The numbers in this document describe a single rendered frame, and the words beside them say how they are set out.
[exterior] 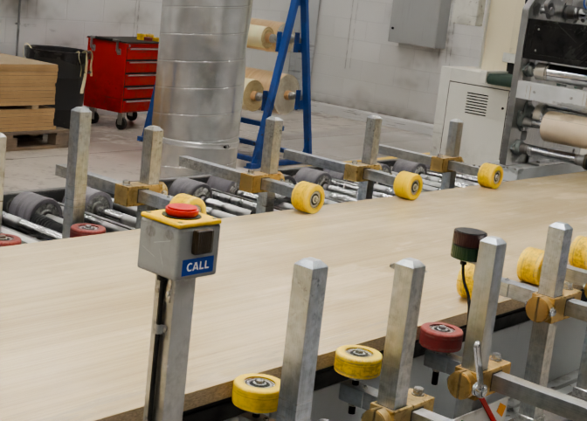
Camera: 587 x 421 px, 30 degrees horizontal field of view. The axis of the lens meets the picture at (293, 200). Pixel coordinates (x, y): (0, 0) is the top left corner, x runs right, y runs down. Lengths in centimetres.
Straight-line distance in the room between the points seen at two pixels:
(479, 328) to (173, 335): 77
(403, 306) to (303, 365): 25
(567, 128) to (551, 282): 231
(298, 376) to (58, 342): 44
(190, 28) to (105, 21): 508
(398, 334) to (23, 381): 58
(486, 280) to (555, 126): 256
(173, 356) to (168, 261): 13
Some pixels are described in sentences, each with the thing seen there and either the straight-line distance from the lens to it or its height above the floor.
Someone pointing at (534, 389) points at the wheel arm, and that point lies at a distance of 199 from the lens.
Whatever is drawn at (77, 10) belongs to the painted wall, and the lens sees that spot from 1053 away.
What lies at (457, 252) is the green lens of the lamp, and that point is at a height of 107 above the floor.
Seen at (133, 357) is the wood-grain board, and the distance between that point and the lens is 177.
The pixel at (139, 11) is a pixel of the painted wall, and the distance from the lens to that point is 1107.
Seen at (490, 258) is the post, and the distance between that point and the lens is 193.
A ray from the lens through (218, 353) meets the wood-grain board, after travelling 182.
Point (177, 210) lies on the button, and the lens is 131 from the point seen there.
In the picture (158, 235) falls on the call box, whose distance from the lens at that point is 131.
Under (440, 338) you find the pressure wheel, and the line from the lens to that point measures 204.
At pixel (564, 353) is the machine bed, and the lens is 283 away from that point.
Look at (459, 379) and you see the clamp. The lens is 198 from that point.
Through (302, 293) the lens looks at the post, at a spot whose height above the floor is 109.
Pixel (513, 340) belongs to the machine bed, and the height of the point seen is 77.
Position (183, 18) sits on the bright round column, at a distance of 575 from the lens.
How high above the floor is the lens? 151
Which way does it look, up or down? 11 degrees down
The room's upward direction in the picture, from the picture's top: 6 degrees clockwise
